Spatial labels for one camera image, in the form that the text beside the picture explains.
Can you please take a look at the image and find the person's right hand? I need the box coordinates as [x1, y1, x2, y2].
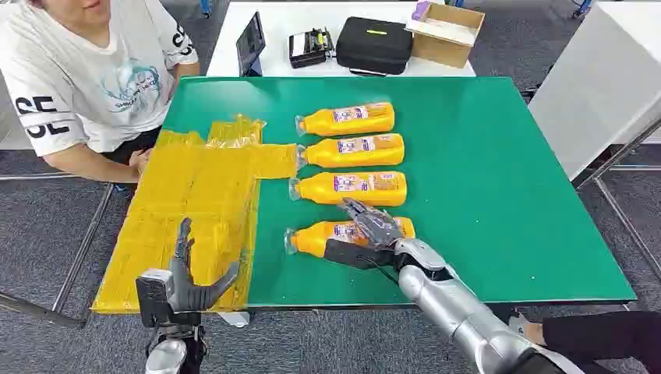
[128, 148, 153, 175]

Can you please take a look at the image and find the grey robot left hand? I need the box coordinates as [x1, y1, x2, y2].
[169, 217, 242, 314]

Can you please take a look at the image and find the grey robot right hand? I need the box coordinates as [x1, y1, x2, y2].
[339, 197, 405, 249]

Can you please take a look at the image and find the orange drink bottle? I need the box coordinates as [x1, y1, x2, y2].
[295, 101, 396, 138]
[296, 132, 406, 171]
[283, 217, 417, 258]
[288, 171, 408, 208]

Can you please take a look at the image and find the yellow plastic sheet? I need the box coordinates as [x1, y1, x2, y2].
[91, 114, 301, 315]

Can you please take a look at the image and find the green table mat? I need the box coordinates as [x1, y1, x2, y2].
[162, 76, 637, 309]

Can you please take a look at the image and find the seated person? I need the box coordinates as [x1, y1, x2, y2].
[0, 0, 201, 185]

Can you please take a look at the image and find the black tablet on stand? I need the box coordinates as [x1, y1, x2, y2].
[235, 11, 267, 77]

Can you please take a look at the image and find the black zipped carry case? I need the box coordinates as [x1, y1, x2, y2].
[335, 16, 414, 77]

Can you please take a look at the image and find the open cardboard box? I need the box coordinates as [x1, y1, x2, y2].
[405, 1, 486, 69]

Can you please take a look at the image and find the black label printer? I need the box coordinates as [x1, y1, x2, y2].
[288, 26, 336, 69]

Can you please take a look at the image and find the white table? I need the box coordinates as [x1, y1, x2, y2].
[206, 0, 477, 79]

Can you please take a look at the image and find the pale table with metal legs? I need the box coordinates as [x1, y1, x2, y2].
[527, 0, 661, 282]

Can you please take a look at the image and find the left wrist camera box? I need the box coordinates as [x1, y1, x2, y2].
[135, 268, 175, 330]

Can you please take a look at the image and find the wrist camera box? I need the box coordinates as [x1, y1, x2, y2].
[135, 268, 175, 330]
[323, 238, 398, 271]

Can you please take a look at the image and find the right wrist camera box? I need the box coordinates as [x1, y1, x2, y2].
[323, 238, 398, 271]

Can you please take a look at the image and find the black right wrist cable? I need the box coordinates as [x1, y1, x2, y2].
[357, 254, 403, 286]

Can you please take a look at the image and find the white table bracket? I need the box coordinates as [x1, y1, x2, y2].
[217, 311, 251, 330]

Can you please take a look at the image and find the metal table frame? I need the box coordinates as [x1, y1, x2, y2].
[0, 172, 115, 330]

